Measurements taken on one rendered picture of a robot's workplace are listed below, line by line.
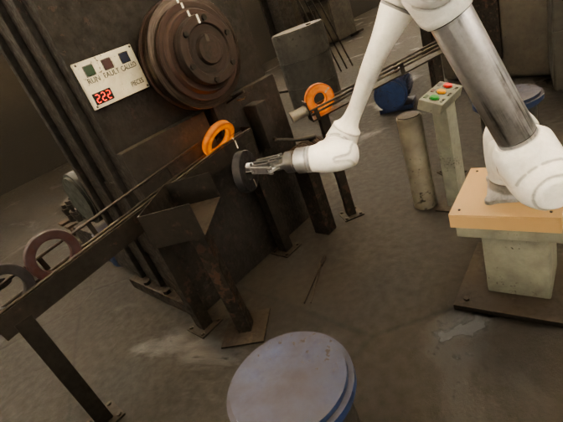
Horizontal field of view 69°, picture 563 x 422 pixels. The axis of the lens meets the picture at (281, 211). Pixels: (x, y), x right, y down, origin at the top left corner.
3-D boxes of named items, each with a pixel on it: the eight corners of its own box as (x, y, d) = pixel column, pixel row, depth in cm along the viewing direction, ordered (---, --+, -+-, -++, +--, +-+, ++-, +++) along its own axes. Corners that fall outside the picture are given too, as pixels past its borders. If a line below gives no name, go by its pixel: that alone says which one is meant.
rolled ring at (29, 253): (61, 218, 145) (58, 218, 147) (12, 253, 135) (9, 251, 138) (92, 257, 154) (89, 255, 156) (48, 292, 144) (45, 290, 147)
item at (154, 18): (172, 126, 177) (118, 12, 157) (245, 87, 204) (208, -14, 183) (179, 126, 173) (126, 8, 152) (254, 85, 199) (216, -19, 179)
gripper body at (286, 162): (295, 176, 138) (271, 179, 142) (302, 165, 145) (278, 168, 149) (289, 156, 135) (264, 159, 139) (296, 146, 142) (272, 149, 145)
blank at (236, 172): (226, 167, 140) (235, 166, 138) (240, 142, 151) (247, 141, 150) (243, 202, 149) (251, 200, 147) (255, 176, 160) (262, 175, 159)
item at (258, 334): (217, 359, 173) (136, 217, 141) (230, 315, 195) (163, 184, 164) (262, 352, 168) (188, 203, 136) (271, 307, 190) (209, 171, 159)
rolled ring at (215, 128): (224, 116, 179) (219, 112, 180) (200, 151, 179) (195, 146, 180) (240, 131, 197) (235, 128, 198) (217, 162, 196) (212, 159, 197)
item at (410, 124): (410, 209, 223) (391, 120, 201) (420, 198, 230) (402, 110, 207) (431, 211, 215) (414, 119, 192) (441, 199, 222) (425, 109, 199)
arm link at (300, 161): (317, 165, 143) (302, 167, 146) (312, 141, 139) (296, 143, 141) (312, 177, 136) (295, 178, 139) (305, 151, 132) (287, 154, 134)
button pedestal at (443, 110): (433, 213, 213) (412, 100, 186) (451, 190, 226) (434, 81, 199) (465, 217, 201) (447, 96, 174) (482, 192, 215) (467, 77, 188)
